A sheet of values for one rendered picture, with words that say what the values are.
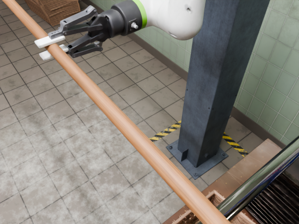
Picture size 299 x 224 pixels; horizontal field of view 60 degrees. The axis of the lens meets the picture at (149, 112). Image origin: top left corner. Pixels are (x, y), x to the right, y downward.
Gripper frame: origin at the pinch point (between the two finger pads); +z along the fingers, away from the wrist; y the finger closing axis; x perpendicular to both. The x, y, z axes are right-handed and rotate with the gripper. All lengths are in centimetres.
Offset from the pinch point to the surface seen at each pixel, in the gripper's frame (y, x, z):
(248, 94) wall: 92, 0, -123
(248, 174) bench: 62, -44, -51
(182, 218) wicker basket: 46, -44, -11
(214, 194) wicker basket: 47, -45, -25
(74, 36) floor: 120, 192, -78
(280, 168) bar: 3, -57, -17
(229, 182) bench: 62, -42, -42
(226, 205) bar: 2, -56, -4
